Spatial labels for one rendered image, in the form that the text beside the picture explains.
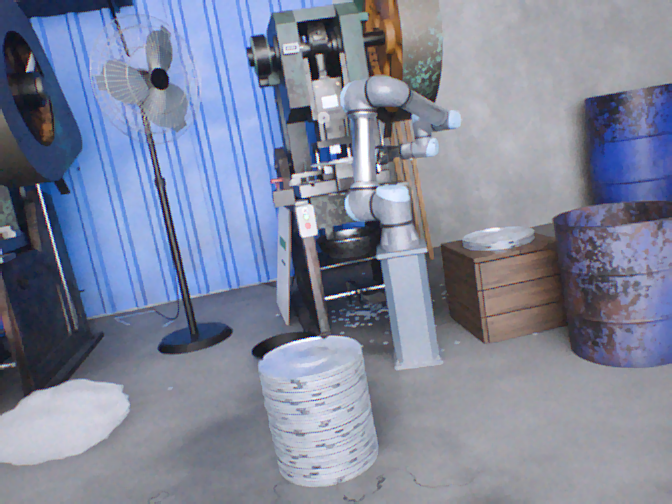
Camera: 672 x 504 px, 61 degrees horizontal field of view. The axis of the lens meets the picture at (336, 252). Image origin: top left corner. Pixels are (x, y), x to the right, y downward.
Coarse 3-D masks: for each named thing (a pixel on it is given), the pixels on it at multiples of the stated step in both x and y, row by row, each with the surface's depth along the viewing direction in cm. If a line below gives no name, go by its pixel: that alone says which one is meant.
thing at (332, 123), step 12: (312, 84) 266; (324, 84) 267; (336, 84) 268; (324, 96) 268; (336, 96) 269; (324, 108) 269; (336, 108) 270; (324, 120) 268; (336, 120) 268; (324, 132) 270; (336, 132) 269; (348, 132) 273
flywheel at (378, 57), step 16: (368, 0) 292; (384, 0) 275; (368, 16) 299; (384, 16) 280; (384, 32) 273; (400, 32) 262; (368, 48) 306; (384, 48) 278; (400, 48) 269; (368, 64) 312; (384, 64) 295; (400, 64) 271; (400, 80) 275
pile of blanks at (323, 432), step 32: (288, 384) 144; (320, 384) 144; (352, 384) 149; (288, 416) 147; (320, 416) 145; (352, 416) 151; (288, 448) 150; (320, 448) 147; (352, 448) 150; (288, 480) 154; (320, 480) 149
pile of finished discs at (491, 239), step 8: (480, 232) 251; (488, 232) 248; (496, 232) 242; (504, 232) 240; (512, 232) 240; (520, 232) 237; (528, 232) 234; (464, 240) 238; (472, 240) 238; (480, 240) 235; (488, 240) 232; (496, 240) 230; (504, 240) 227; (512, 240) 224; (520, 240) 225; (528, 240) 228; (472, 248) 232; (480, 248) 232; (488, 248) 230; (496, 248) 226; (504, 248) 225
